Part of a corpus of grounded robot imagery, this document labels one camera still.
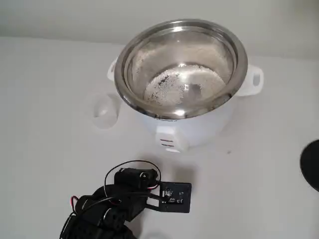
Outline stainless steel inner pot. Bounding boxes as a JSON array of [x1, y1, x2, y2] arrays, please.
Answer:
[[114, 19, 249, 119]]

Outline white uncooked rice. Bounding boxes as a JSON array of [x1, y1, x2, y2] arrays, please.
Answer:
[[144, 63, 226, 107]]

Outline translucent plastic measuring cup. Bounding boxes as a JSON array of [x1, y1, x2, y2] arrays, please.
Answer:
[[91, 92, 122, 130]]

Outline thin black cable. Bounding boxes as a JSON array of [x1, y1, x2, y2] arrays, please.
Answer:
[[104, 160, 161, 200]]

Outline black round object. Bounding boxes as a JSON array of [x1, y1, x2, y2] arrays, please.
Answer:
[[300, 140, 319, 193]]

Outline black camera mount with board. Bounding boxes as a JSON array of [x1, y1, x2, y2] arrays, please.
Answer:
[[146, 182, 192, 214]]

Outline red white black servo cable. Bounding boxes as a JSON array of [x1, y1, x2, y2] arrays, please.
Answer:
[[147, 179, 162, 194], [70, 196, 121, 208]]

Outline white rice cooker housing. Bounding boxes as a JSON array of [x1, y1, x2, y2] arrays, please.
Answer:
[[107, 57, 264, 153]]

